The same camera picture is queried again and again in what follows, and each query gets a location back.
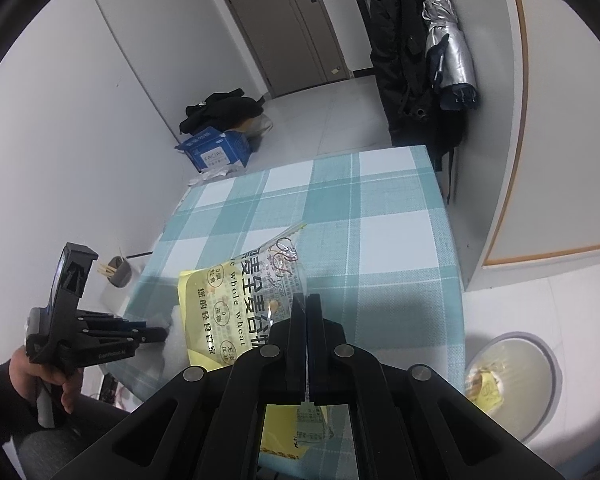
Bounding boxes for bundle of wooden sticks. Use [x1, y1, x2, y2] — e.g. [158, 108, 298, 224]
[97, 247, 126, 279]

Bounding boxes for grey cup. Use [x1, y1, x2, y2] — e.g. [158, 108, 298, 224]
[107, 255, 134, 289]

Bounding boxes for yellow wrapper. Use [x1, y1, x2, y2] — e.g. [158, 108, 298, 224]
[474, 370, 507, 409]

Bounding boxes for yellow bread bag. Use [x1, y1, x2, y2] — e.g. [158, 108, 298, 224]
[179, 224, 332, 462]

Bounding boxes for silver folded umbrella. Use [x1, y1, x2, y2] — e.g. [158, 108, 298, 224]
[420, 0, 481, 112]

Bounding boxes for black coat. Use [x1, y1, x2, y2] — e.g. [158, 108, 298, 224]
[367, 0, 469, 172]

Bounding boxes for white packets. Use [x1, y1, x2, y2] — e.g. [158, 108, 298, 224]
[187, 167, 242, 189]

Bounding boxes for teal checked tablecloth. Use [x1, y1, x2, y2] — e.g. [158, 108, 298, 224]
[100, 145, 469, 480]

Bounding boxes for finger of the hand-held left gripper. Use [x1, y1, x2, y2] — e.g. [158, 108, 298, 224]
[87, 325, 170, 349]
[77, 310, 148, 334]

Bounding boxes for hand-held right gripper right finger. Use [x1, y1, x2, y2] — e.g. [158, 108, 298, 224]
[307, 293, 567, 480]

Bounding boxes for blue cardboard box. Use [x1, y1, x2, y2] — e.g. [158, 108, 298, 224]
[174, 127, 254, 172]

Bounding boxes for brown snack wrapper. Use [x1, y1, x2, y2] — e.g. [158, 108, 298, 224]
[466, 370, 485, 402]

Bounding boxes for grey round trash bin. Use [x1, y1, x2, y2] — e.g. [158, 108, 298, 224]
[462, 331, 564, 445]

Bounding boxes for person's left hand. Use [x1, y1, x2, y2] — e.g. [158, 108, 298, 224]
[9, 347, 84, 414]

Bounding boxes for grey-brown door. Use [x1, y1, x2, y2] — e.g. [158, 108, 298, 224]
[205, 0, 354, 101]

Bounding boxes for clear plastic bag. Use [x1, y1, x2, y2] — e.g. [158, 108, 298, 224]
[240, 114, 274, 154]

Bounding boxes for white cabinet with wood trim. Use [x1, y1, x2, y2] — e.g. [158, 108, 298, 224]
[457, 0, 600, 292]

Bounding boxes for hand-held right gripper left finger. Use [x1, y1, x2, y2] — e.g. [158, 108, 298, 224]
[50, 294, 308, 480]

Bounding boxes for black clothes pile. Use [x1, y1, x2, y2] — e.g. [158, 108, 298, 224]
[179, 88, 265, 135]

